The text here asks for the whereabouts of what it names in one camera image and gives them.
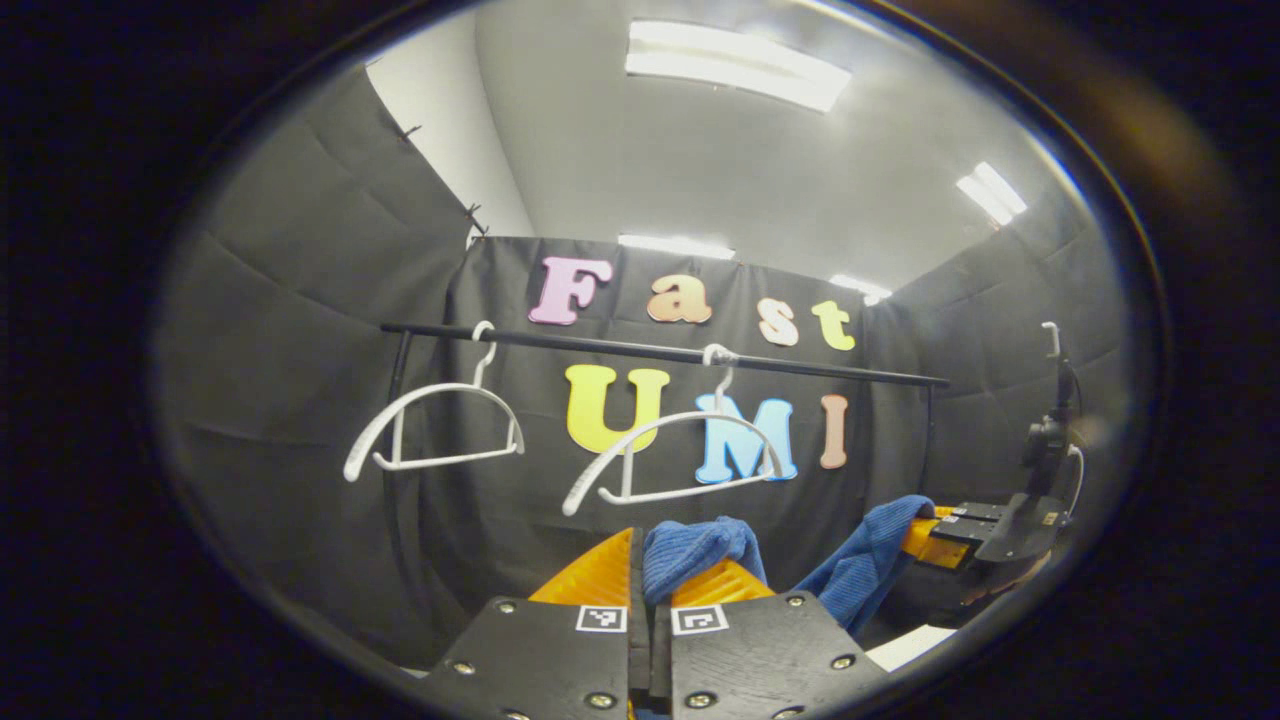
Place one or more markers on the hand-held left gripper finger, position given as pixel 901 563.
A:
pixel 660 660
pixel 637 650

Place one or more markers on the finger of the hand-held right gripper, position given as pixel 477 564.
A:
pixel 950 535

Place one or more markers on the white clothes hanger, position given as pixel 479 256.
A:
pixel 680 420
pixel 440 392

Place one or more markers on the black metal clothes rack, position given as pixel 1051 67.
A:
pixel 600 346

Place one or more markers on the small ceiling light panel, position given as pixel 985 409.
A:
pixel 990 193

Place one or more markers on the long ceiling light strip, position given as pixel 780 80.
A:
pixel 675 246

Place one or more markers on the large ceiling light panel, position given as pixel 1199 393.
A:
pixel 735 65

